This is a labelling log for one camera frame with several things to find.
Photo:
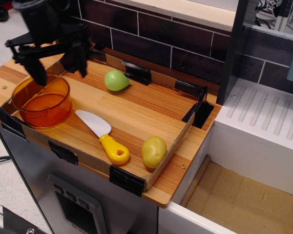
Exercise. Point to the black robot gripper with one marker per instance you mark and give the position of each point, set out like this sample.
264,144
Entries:
51,31

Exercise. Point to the yellow handled white toy knife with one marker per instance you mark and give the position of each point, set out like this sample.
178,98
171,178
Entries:
117,153

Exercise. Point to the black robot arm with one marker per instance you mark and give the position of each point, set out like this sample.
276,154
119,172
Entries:
51,32

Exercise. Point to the orange transparent plastic pot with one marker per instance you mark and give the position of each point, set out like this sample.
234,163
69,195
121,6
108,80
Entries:
43,106

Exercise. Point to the cardboard fence with black tape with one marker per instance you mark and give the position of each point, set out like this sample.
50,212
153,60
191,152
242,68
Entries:
134,113

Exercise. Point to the green toy pear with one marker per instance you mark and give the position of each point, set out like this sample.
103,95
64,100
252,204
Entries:
115,80

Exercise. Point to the yellow toy potato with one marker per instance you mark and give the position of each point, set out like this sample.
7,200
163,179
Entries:
153,151

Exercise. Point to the toy oven front panel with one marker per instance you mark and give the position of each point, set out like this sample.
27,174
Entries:
82,211

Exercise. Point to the white toy sink drainboard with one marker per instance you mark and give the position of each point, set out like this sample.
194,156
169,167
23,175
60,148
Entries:
253,135

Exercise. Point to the dark grey vertical post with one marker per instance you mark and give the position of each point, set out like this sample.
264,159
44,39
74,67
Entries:
243,22

